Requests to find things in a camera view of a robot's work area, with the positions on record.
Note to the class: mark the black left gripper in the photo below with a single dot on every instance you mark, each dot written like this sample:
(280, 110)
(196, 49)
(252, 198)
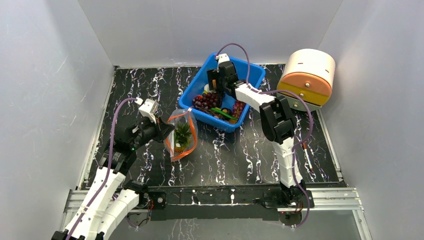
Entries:
(163, 130)

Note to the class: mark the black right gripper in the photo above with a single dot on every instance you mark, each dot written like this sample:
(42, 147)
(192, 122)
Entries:
(218, 81)

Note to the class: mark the toy pineapple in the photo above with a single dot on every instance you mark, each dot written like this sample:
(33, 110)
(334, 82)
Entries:
(182, 137)

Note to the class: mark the clear zip top bag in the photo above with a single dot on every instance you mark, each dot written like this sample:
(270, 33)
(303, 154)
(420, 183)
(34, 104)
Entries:
(182, 116)

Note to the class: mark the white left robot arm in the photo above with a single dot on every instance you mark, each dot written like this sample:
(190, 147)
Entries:
(99, 214)

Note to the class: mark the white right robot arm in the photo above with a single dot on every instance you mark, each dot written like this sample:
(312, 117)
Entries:
(278, 126)

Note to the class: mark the white toy mushroom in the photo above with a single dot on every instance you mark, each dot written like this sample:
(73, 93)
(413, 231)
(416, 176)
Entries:
(206, 89)

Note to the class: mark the dark red grape bunch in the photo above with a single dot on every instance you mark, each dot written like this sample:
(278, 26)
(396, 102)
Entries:
(208, 100)

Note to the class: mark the green toy chili pepper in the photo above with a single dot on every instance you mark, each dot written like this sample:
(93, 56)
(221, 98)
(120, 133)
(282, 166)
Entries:
(219, 111)

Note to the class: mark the light red grape bunch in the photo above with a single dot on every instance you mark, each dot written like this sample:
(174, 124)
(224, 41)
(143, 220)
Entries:
(238, 108)

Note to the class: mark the round drawer cabinet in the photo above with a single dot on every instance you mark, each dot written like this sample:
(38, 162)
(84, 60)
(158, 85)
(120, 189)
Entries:
(309, 73)

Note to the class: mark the red pen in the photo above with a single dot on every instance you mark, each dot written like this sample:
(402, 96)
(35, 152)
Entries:
(307, 157)

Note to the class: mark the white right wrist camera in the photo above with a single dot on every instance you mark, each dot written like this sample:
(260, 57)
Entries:
(221, 59)

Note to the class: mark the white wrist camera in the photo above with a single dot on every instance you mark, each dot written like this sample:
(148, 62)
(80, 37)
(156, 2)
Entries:
(221, 59)
(147, 108)

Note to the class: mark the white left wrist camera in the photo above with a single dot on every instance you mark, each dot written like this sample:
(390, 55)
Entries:
(147, 108)

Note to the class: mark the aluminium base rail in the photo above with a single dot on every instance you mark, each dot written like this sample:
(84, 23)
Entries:
(247, 201)

